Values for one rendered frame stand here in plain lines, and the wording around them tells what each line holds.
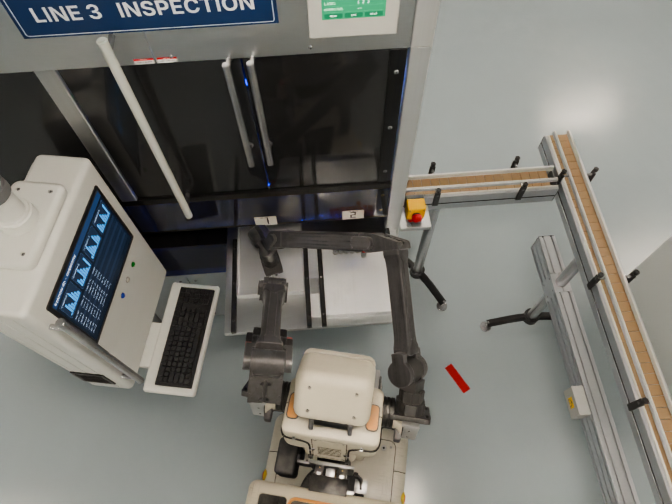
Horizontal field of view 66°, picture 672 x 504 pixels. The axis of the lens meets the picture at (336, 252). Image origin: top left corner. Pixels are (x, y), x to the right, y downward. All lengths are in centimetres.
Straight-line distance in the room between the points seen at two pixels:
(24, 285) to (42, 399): 173
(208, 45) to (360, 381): 93
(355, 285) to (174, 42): 110
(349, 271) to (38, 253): 109
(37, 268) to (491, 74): 338
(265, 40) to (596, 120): 303
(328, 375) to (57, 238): 81
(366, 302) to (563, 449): 139
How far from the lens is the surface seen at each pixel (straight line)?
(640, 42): 480
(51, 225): 155
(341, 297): 200
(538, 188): 233
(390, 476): 246
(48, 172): 169
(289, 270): 206
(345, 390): 138
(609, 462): 241
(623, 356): 211
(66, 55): 151
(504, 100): 398
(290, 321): 198
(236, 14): 134
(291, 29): 137
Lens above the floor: 272
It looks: 62 degrees down
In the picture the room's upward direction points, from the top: 2 degrees counter-clockwise
